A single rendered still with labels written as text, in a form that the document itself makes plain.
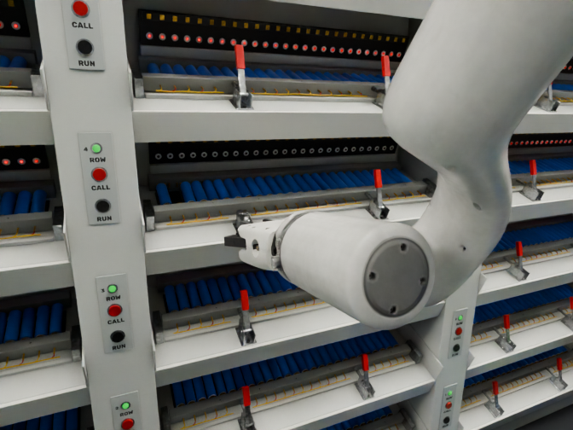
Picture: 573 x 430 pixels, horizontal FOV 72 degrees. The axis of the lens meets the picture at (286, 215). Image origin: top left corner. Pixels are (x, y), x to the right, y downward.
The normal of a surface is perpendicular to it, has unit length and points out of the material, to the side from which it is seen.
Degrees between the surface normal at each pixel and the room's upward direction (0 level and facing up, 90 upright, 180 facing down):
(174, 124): 110
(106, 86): 90
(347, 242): 49
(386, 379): 20
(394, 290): 80
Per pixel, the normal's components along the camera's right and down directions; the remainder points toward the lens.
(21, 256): 0.15, -0.82
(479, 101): -0.18, 0.53
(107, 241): 0.40, 0.24
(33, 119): 0.37, 0.56
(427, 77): -0.76, 0.11
